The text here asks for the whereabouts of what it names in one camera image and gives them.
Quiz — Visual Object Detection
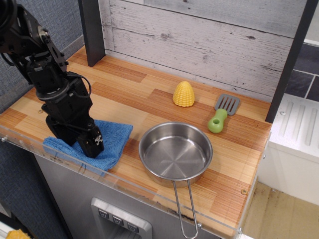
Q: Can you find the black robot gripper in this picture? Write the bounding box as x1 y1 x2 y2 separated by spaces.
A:
37 72 104 158

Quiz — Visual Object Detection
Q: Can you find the blue microfiber rag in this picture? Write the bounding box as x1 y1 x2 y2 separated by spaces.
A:
43 120 133 171

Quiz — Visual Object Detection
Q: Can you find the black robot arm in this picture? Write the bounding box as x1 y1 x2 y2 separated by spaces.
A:
0 0 104 158

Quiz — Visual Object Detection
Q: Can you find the clear acrylic table guard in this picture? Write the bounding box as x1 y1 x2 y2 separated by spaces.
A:
0 124 272 239

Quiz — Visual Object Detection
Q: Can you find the grey dispenser button panel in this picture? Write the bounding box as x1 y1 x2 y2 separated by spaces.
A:
91 197 153 239

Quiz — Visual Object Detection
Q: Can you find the yellow object bottom left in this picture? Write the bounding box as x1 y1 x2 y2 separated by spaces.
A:
6 230 30 239

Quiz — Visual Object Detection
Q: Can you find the yellow toy corn cob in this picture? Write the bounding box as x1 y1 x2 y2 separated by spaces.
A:
172 81 195 108

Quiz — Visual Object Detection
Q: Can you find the white ridged appliance top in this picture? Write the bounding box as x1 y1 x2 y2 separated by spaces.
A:
270 94 319 157

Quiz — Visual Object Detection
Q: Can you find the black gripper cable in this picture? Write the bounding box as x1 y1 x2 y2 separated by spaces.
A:
66 74 93 132

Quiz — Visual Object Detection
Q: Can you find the silver pan with wire handle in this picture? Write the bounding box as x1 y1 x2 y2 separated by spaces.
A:
138 121 213 239

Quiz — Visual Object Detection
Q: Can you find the dark grey left post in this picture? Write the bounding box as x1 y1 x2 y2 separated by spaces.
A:
78 0 105 67

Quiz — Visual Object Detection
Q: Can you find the dark grey post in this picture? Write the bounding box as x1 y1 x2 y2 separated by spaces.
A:
265 0 319 123
78 0 105 67

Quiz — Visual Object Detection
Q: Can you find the green handled grey toy spatula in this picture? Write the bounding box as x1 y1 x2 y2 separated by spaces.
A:
207 94 240 133

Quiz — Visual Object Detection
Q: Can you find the dark grey right post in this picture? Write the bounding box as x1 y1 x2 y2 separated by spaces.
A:
265 0 319 123

